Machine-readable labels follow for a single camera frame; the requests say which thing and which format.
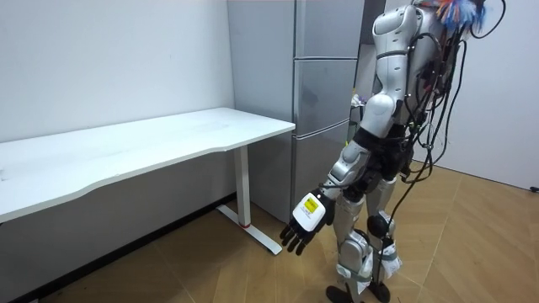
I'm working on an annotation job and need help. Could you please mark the robot legs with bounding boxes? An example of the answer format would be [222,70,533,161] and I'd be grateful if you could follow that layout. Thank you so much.
[325,176,404,303]

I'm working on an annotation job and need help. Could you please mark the grey fridge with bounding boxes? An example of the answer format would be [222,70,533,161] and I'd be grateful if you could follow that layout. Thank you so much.
[227,0,366,225]

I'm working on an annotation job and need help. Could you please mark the robot body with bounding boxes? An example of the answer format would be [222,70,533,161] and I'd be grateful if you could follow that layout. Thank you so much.
[352,0,469,202]

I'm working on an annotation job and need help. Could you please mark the white desk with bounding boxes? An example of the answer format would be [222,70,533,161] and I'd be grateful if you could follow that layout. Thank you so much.
[0,107,296,256]

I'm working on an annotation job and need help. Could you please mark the cable bundle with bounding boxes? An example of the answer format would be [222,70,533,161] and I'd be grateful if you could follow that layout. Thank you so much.
[420,0,507,40]

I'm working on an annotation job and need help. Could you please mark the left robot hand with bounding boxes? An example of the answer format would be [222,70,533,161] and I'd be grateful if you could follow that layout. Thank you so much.
[279,189,337,257]

